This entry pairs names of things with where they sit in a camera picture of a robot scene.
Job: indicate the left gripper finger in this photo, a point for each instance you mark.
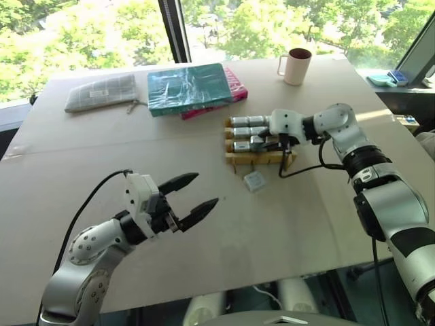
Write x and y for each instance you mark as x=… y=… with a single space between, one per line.
x=178 y=181
x=200 y=212

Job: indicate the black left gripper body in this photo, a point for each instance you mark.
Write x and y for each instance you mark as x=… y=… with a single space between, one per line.
x=163 y=214

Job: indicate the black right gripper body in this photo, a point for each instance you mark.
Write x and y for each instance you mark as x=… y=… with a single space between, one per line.
x=289 y=141

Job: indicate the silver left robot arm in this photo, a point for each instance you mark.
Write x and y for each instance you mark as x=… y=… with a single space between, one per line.
x=81 y=251

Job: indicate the wooden battery tray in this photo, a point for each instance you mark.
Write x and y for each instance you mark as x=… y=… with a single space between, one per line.
x=258 y=158

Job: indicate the teal tray on sill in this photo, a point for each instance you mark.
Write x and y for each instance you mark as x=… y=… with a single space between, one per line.
x=379 y=80

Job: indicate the pink book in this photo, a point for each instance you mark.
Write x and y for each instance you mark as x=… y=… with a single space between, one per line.
x=238 y=86

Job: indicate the pale pink mug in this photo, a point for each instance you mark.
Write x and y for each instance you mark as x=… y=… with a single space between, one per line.
x=297 y=68

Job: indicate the teal wrapped book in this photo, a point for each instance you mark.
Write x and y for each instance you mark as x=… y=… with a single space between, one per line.
x=188 y=88

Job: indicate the white rounded robot leg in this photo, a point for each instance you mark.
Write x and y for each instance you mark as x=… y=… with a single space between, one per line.
x=204 y=309
x=297 y=293

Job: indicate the grey checked fabric pouch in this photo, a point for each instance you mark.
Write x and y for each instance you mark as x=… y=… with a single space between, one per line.
x=102 y=93

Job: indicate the blue and white box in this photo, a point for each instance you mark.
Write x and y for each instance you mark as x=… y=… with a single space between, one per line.
x=398 y=77

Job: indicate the grey robot torso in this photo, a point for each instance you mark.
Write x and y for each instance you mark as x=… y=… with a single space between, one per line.
x=272 y=320

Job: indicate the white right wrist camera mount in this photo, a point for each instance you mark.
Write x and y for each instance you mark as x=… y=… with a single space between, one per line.
x=285 y=124

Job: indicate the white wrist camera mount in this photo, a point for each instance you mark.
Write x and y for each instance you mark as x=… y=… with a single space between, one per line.
x=137 y=195
x=285 y=124

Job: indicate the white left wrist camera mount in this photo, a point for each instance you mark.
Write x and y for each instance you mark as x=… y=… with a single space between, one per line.
x=137 y=195

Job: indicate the small white square camera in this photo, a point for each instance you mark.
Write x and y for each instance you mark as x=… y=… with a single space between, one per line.
x=255 y=181

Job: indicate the dark window frame post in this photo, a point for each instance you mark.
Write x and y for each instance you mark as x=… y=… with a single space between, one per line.
x=175 y=30

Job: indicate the slanted dark window frame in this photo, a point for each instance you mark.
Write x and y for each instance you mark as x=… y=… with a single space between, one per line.
x=416 y=51

